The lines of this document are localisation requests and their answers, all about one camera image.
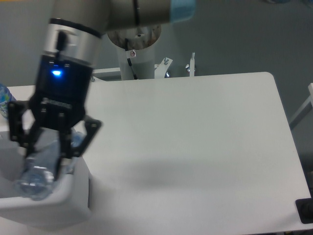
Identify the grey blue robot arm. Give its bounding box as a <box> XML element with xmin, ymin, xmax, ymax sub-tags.
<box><xmin>8</xmin><ymin>0</ymin><xmax>196</xmax><ymax>181</ymax></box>

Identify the white bracket right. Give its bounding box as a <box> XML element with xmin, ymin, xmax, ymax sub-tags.
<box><xmin>185</xmin><ymin>52</ymin><xmax>196</xmax><ymax>77</ymax></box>

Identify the white bracket middle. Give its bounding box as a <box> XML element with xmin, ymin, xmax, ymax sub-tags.
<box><xmin>155</xmin><ymin>57</ymin><xmax>173</xmax><ymax>79</ymax></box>

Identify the white trash can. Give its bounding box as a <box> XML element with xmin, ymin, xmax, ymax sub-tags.
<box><xmin>0</xmin><ymin>131</ymin><xmax>91</xmax><ymax>227</ymax></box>

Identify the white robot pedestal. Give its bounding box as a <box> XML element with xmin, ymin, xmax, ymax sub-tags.
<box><xmin>107</xmin><ymin>24</ymin><xmax>161</xmax><ymax>80</ymax></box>

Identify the white metal frame at right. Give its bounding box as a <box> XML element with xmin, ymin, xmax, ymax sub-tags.
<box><xmin>289</xmin><ymin>83</ymin><xmax>313</xmax><ymax>130</ymax></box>

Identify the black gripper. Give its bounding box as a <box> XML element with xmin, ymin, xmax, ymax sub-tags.
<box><xmin>7</xmin><ymin>55</ymin><xmax>102</xmax><ymax>181</ymax></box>

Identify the crushed clear plastic bottle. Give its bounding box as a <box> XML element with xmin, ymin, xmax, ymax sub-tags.
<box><xmin>13</xmin><ymin>129</ymin><xmax>78</xmax><ymax>201</ymax></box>

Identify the black clamp at table edge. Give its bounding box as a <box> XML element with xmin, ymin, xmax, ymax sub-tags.
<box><xmin>295</xmin><ymin>198</ymin><xmax>313</xmax><ymax>224</ymax></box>

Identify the black cable on pedestal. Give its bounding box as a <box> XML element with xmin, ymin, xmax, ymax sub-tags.
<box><xmin>124</xmin><ymin>38</ymin><xmax>138</xmax><ymax>80</ymax></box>

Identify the white bracket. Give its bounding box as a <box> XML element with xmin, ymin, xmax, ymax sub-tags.
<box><xmin>90</xmin><ymin>68</ymin><xmax>121</xmax><ymax>82</ymax></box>
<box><xmin>185</xmin><ymin>52</ymin><xmax>196</xmax><ymax>77</ymax></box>
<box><xmin>155</xmin><ymin>57</ymin><xmax>173</xmax><ymax>79</ymax></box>

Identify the white bracket left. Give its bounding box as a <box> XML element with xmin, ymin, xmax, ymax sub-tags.
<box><xmin>90</xmin><ymin>68</ymin><xmax>121</xmax><ymax>82</ymax></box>

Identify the blue labelled water bottle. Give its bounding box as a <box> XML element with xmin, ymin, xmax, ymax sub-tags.
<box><xmin>0</xmin><ymin>84</ymin><xmax>16</xmax><ymax>119</ymax></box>

